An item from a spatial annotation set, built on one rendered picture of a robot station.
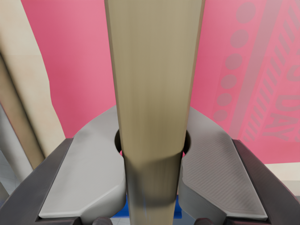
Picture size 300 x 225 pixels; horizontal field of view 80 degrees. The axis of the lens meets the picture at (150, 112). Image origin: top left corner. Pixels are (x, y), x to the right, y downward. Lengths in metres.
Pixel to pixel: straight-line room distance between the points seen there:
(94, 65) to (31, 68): 0.09
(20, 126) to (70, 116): 0.07
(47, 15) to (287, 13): 0.29
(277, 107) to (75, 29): 0.32
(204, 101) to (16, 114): 0.29
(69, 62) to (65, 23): 0.05
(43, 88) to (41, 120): 0.06
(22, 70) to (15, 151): 0.13
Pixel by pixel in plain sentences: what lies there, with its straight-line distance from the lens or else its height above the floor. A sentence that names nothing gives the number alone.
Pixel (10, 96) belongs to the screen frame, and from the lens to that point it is 0.33.
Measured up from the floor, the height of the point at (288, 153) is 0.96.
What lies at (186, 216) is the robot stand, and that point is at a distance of 0.76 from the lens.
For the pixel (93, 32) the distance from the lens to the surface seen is 0.26.
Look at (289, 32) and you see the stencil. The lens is 0.30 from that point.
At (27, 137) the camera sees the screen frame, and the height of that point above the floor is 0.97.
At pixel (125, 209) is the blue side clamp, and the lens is 0.41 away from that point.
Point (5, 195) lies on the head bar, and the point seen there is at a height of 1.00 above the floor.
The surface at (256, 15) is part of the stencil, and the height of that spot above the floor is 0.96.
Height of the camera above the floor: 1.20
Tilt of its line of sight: 58 degrees down
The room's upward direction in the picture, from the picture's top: 179 degrees counter-clockwise
